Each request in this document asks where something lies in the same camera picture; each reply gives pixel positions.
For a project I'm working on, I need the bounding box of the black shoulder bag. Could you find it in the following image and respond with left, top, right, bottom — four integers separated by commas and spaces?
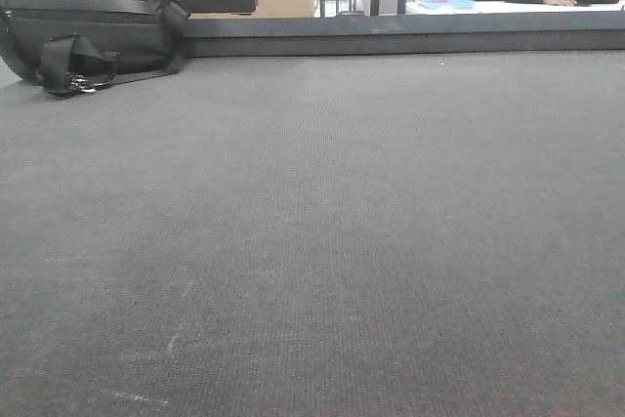
1, 0, 190, 97

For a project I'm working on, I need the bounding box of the light blue tray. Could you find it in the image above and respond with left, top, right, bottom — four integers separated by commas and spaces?
417, 0, 475, 10

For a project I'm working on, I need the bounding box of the white table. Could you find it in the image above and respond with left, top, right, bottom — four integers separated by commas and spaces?
405, 0, 624, 15

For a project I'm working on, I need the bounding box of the black conveyor side rail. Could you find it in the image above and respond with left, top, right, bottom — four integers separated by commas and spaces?
186, 8, 624, 58

